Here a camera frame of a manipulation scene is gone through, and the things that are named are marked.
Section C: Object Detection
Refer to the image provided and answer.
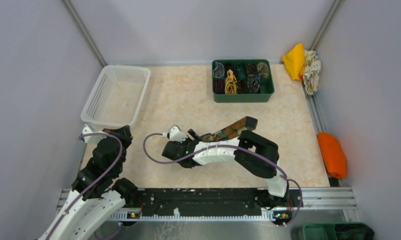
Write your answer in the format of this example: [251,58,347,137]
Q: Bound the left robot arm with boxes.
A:
[40,124,139,240]

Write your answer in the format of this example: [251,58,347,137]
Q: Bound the blue patterned rolled tie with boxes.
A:
[247,74,261,94]

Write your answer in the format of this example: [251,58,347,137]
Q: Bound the green bin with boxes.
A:
[297,222,375,240]

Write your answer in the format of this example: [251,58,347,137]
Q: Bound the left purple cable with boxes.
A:
[43,132,124,240]

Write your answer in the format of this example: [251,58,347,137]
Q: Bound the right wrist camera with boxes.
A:
[162,125,189,143]

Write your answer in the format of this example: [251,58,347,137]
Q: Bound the grey rolled tie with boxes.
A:
[212,61,225,79]

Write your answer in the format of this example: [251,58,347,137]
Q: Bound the red dark rolled tie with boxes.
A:
[213,78,225,95]

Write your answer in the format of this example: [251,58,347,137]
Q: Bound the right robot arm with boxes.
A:
[161,130,290,206]

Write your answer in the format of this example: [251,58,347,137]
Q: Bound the aluminium frame rail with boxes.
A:
[56,187,358,222]

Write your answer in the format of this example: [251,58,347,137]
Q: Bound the white plastic basket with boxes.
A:
[80,65,151,128]

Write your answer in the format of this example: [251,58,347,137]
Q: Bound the cream patterned cloth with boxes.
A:
[302,49,322,96]

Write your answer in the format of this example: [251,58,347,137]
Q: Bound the green compartment tray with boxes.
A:
[211,59,275,103]

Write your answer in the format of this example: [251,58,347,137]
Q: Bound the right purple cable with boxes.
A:
[142,133,304,228]

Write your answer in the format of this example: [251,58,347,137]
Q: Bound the orange cloth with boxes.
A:
[317,132,347,179]

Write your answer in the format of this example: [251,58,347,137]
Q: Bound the yellow cloth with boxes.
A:
[282,43,306,81]

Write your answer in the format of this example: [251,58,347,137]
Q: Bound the brown green patterned tie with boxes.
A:
[200,116,258,143]

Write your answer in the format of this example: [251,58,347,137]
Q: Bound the yellow rolled tie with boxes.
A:
[224,69,237,95]

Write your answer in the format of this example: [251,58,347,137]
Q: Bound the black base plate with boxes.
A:
[106,187,304,220]

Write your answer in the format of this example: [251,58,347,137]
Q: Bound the olive rolled tie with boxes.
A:
[256,61,270,79]

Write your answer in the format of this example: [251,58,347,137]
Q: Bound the purple cable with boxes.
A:
[142,133,304,228]
[43,132,124,240]

